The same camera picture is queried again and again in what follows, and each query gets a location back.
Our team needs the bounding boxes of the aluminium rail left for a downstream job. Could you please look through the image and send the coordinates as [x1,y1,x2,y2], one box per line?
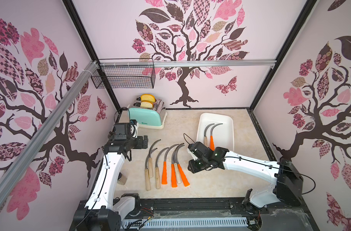
[0,60,99,207]

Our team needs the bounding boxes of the white storage box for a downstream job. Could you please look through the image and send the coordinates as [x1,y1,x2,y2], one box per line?
[196,113,234,151]

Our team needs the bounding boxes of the mint green toaster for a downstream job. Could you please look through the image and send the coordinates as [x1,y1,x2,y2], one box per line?
[129,97,167,129]

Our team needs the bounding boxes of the white cable duct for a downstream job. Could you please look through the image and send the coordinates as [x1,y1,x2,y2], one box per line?
[122,217,249,230]

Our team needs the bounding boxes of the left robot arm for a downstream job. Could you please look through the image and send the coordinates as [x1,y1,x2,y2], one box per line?
[70,120,140,231]

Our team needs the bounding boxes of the small jar with black lid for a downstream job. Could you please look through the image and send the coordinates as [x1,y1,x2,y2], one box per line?
[117,172,127,185]

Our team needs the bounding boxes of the pale bread slice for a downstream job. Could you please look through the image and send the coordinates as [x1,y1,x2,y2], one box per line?
[140,101,154,109]

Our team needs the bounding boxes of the black wire basket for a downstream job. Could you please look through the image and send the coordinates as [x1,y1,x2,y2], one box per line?
[91,58,156,89]

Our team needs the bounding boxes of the yellow bread slice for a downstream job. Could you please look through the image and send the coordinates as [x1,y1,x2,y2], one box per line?
[140,94,156,103]

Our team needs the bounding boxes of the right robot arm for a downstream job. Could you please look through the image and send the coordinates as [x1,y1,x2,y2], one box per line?
[187,141,306,213]

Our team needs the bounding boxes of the aluminium rail back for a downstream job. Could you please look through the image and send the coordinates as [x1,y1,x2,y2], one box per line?
[100,59,277,68]

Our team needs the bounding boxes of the orange handle sickle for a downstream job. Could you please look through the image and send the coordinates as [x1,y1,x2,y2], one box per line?
[209,123,222,151]
[177,154,190,187]
[162,144,178,185]
[171,149,177,188]

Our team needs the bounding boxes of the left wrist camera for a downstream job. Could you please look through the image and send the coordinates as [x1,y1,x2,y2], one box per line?
[129,119,138,138]

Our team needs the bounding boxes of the aluminium rail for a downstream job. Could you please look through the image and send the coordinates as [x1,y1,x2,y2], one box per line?
[100,59,277,68]
[0,60,99,207]

